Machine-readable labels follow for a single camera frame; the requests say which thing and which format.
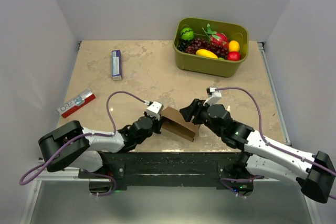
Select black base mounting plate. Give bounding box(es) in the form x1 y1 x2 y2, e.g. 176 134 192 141
78 152 254 196

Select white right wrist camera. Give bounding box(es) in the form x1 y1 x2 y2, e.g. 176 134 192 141
203 87 222 106

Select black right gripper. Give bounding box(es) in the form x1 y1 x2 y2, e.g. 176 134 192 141
179 99 223 137

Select pink toy dragon fruit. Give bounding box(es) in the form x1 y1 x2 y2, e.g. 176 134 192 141
202 24 229 49

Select brown cardboard paper box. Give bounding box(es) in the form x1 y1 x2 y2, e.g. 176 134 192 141
161 106 200 142

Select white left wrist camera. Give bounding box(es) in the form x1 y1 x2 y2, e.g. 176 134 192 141
145 101 164 120

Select dark red toy grapes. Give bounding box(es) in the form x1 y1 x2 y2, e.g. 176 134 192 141
184 38 229 59

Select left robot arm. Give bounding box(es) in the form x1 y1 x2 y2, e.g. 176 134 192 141
38 104 163 178

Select yellow toy mango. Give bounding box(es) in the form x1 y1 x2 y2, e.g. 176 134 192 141
196 49 218 59

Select orange toy fruit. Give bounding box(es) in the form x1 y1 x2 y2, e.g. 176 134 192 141
228 40 240 52

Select purple toothpaste box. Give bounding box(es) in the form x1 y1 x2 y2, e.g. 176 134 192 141
111 50 122 81

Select aluminium frame rail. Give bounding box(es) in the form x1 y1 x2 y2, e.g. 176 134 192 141
257 42 292 147

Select red white toothpaste box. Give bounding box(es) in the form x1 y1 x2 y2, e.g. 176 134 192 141
57 89 96 118

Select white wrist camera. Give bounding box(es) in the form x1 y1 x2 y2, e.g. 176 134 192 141
145 101 164 120
203 87 222 106

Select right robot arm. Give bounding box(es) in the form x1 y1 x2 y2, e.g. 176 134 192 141
179 99 335 204

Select green toy fruit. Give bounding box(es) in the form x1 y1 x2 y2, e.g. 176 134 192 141
180 27 195 41

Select dark blue toy grapes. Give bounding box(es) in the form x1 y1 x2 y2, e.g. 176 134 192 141
177 40 191 52

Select red toy apple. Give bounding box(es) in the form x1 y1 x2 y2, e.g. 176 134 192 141
227 51 241 61

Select green plastic bin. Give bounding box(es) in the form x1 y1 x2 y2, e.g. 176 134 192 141
173 17 249 78

